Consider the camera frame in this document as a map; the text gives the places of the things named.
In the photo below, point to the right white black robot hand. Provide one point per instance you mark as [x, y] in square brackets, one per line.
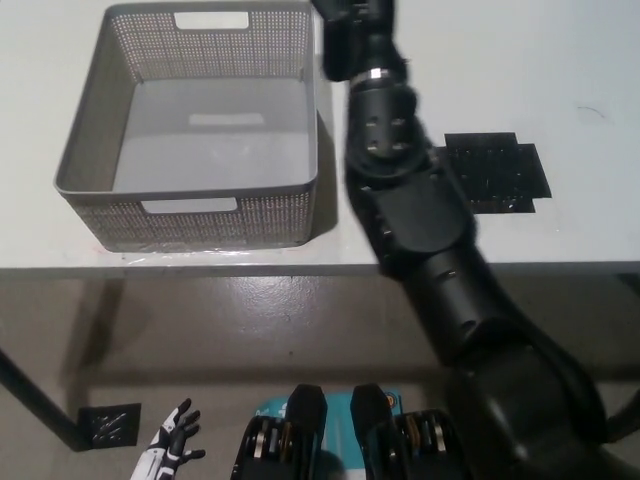
[345, 45]

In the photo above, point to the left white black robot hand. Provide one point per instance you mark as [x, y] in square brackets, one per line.
[175, 440]

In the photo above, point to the black floor tape marker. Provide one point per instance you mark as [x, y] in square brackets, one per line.
[110, 425]

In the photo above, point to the black robot body block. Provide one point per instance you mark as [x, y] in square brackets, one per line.
[305, 415]
[375, 415]

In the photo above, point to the grey perforated plastic basket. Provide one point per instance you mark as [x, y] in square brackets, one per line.
[200, 55]

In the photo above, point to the black table leg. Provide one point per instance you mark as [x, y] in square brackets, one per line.
[35, 395]

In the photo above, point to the clear adhesive tape strip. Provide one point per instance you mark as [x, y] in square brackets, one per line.
[200, 254]

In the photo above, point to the black square mat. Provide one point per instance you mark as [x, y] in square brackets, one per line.
[500, 170]

